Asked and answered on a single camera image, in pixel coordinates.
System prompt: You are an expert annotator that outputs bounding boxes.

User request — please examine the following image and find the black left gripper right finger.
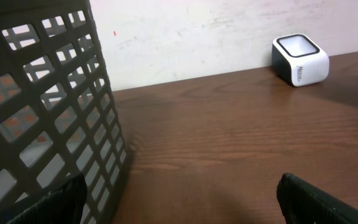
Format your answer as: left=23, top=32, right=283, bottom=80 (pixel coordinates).
left=277, top=173, right=358, bottom=224

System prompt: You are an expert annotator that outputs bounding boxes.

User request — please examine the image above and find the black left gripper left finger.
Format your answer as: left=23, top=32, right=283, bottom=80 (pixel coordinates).
left=8, top=174, right=88, bottom=224

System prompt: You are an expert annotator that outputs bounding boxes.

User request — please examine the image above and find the white barcode scanner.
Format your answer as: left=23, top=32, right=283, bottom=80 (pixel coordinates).
left=271, top=34, right=329, bottom=87

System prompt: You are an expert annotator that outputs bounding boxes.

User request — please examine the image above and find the grey plastic shopping basket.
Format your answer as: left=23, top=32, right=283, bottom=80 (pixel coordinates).
left=0, top=1, right=129, bottom=223

